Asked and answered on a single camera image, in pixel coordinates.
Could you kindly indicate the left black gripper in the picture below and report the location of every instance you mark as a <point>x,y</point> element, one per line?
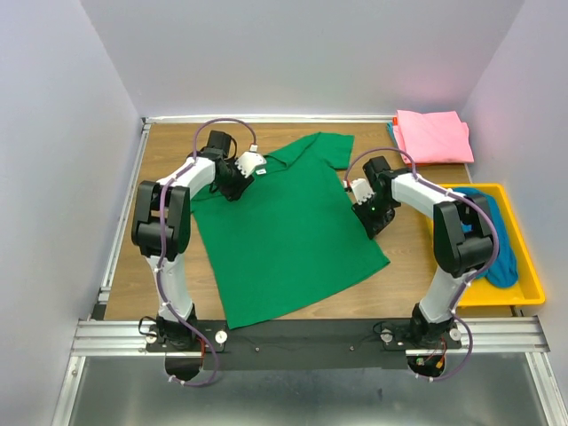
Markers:
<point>234,193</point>

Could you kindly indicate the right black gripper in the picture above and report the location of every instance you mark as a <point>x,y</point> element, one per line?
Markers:
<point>371,225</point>

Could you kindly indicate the green t shirt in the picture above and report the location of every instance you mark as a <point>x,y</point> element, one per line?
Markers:
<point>291,239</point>

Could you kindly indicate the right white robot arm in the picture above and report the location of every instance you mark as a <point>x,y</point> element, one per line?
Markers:
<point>465,241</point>

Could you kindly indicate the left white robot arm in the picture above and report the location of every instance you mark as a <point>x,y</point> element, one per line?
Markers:
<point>161,227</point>

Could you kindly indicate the teal folded t shirt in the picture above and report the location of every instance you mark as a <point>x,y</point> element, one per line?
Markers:
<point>390,129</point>

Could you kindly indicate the pink folded t shirt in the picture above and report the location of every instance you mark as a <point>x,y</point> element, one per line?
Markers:
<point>434,138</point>

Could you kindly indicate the blue crumpled t shirt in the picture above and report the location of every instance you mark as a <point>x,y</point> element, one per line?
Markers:
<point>503,272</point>

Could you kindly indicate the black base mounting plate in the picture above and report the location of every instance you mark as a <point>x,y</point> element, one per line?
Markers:
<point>210,346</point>

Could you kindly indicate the yellow plastic bin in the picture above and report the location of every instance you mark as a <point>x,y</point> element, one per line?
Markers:
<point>528,289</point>

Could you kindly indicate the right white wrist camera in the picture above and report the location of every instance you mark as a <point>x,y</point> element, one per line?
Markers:
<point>360,189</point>

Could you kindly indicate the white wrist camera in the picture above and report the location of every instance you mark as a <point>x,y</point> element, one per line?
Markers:
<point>250,161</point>
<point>360,189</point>

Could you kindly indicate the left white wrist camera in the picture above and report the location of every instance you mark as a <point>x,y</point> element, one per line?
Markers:
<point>250,161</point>

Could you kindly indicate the aluminium frame rail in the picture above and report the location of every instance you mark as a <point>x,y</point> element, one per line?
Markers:
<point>500,376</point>

